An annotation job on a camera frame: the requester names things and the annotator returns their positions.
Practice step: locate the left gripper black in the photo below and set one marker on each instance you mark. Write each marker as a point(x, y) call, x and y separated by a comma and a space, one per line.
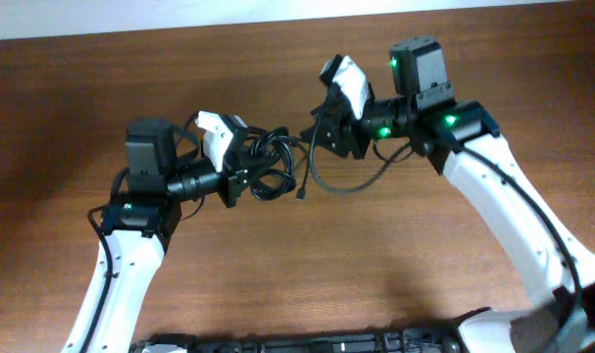
point(233, 183)

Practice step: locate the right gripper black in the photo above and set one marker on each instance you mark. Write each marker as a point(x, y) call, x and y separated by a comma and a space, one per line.
point(346, 138)

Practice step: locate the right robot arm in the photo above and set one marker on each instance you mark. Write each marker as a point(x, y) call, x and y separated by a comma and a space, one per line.
point(466, 146)

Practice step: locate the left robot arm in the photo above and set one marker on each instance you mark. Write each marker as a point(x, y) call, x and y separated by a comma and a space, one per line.
point(166, 166)

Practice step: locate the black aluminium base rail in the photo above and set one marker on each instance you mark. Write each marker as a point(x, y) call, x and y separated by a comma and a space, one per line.
point(297, 342)

